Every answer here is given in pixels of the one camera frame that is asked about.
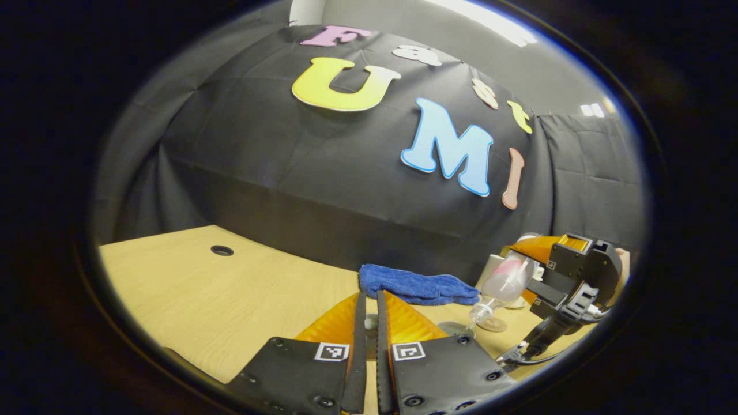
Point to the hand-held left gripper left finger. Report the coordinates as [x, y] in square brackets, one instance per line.
[360, 346]

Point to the clear plastic water bottle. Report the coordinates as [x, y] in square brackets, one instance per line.
[504, 285]

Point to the blue towel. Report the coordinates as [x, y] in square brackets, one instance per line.
[415, 285]

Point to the small ceiling light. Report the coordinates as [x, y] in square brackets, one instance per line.
[594, 109]

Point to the black backdrop cloth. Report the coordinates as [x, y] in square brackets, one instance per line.
[259, 155]

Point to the round brown coaster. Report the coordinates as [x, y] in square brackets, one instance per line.
[493, 324]

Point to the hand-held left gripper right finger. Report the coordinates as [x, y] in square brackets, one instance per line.
[381, 346]

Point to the long ceiling light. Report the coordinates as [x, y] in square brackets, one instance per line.
[490, 20]

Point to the white toaster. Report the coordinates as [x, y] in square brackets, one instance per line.
[489, 271]

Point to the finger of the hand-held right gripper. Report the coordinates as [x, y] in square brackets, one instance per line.
[568, 259]
[548, 293]

